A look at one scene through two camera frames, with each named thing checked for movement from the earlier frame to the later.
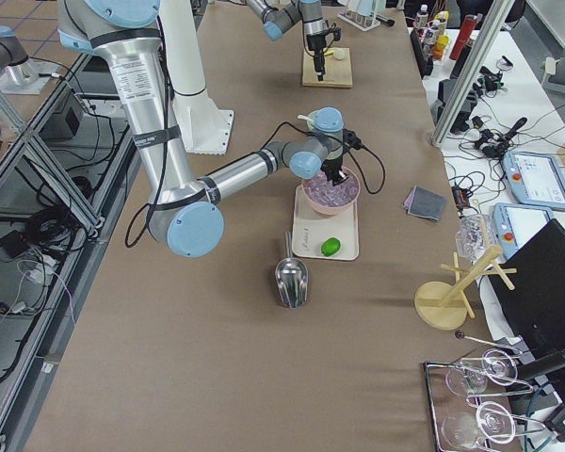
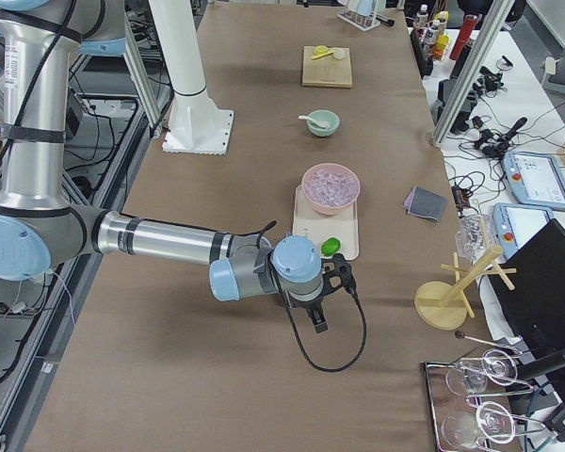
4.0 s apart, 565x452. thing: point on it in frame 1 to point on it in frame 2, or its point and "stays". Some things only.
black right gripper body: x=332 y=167 to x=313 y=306
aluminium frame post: x=491 y=29 stays
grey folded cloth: x=425 y=202 stays
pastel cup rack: x=362 y=14 stays
